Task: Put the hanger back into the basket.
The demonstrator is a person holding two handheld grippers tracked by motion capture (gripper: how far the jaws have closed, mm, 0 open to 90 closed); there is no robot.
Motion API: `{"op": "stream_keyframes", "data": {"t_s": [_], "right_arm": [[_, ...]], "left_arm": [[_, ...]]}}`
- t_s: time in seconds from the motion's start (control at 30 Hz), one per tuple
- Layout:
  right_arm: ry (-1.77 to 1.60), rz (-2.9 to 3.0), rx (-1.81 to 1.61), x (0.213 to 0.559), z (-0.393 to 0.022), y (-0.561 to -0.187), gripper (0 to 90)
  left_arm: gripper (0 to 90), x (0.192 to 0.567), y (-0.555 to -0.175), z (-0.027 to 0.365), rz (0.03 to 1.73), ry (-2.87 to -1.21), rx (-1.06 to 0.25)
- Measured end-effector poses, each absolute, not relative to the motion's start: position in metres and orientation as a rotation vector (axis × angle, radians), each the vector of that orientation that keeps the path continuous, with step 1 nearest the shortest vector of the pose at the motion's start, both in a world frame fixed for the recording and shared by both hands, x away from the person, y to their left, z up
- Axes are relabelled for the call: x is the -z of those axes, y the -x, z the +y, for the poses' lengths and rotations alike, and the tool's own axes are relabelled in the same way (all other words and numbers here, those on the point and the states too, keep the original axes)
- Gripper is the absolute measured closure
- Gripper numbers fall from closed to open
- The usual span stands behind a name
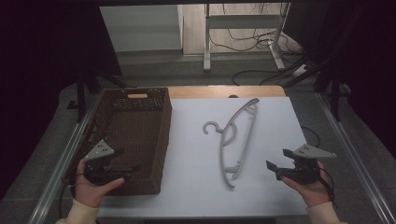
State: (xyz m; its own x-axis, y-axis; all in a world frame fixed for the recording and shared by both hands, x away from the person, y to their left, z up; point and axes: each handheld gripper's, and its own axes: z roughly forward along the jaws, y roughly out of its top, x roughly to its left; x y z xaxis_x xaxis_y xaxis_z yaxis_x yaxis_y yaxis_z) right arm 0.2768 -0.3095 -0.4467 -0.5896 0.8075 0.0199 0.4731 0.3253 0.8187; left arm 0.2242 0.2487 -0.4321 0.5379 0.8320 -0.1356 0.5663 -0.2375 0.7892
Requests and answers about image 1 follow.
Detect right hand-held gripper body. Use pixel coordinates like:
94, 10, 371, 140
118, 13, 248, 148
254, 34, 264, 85
280, 143, 338, 186

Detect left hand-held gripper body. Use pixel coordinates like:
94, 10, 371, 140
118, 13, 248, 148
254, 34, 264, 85
82, 139, 126, 187

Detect brown woven basket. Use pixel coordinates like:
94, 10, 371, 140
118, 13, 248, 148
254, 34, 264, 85
63, 87, 174, 197

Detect grey plastic clothes hanger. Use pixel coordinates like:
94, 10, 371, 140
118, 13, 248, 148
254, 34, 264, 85
202, 97, 261, 190

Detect person's right hand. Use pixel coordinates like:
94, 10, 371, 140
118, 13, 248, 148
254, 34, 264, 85
281, 160, 332, 208

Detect person's left hand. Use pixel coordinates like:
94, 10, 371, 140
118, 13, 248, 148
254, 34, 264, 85
74, 158, 125, 208

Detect black stand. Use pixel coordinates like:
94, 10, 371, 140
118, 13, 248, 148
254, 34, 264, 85
65, 69, 129, 123
313, 60, 351, 122

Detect white table mat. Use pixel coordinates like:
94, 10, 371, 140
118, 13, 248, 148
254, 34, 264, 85
98, 96, 309, 218

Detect white power strip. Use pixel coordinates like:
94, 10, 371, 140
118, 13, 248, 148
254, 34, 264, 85
291, 63, 311, 77

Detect dark curtain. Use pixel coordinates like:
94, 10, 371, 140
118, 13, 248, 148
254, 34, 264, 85
282, 0, 396, 161
0, 0, 123, 200

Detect white panel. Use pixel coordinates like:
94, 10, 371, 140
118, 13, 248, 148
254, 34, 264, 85
99, 4, 185, 53

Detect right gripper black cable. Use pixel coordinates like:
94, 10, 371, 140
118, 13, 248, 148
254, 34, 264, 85
317, 166, 338, 207

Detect thin black cable loop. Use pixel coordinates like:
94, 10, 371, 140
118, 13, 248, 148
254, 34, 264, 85
300, 125, 321, 148

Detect aluminium rail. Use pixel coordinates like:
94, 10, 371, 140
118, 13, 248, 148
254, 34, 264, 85
27, 92, 105, 224
317, 92, 396, 224

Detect black floor cable tangle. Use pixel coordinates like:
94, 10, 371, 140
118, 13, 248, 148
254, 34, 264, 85
208, 3, 304, 57

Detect white metal desk frame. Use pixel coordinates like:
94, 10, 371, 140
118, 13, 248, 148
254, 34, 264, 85
203, 2, 291, 73

